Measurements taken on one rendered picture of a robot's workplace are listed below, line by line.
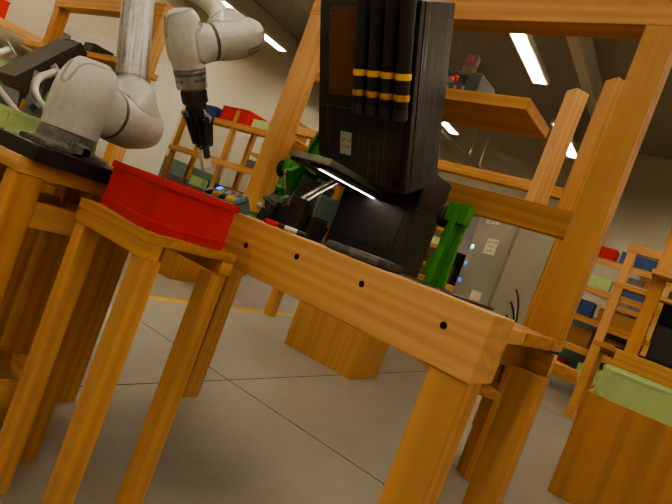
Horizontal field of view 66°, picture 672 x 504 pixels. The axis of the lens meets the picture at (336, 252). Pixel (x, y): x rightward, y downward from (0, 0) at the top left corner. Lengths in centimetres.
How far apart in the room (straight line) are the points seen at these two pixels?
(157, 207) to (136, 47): 77
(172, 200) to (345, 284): 44
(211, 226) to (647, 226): 1076
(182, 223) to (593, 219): 116
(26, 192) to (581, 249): 152
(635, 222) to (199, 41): 1068
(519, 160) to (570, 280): 1075
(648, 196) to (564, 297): 1016
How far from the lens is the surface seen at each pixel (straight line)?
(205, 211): 128
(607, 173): 174
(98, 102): 164
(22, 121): 220
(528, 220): 184
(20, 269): 219
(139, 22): 191
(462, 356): 110
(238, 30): 161
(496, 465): 174
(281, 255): 139
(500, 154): 1254
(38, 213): 156
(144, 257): 121
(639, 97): 181
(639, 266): 841
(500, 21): 208
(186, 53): 154
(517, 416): 170
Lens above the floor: 93
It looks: 1 degrees down
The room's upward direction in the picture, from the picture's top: 21 degrees clockwise
